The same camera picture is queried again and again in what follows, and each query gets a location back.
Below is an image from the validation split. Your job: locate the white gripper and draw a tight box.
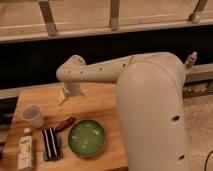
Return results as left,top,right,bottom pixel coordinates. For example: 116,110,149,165
58,82,83,105

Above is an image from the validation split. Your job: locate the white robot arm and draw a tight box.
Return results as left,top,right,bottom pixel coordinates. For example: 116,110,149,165
56,52,190,171

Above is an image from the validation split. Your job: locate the white plastic bottle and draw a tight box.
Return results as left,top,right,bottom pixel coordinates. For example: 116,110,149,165
17,128,34,171

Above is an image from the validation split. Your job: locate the black white striped block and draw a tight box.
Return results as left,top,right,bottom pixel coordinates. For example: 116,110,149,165
42,127,61,161

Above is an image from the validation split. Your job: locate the grey metal beam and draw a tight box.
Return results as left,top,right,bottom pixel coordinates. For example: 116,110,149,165
186,63,213,83

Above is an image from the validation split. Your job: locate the red handled tool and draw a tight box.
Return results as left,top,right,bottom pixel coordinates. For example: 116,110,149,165
55,117,75,132

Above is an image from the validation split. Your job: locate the metal window frame rail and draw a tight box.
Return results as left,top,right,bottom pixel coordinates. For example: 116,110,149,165
0,0,213,43

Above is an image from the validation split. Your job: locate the black cable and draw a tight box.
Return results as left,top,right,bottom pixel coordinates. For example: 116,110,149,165
203,149,213,171

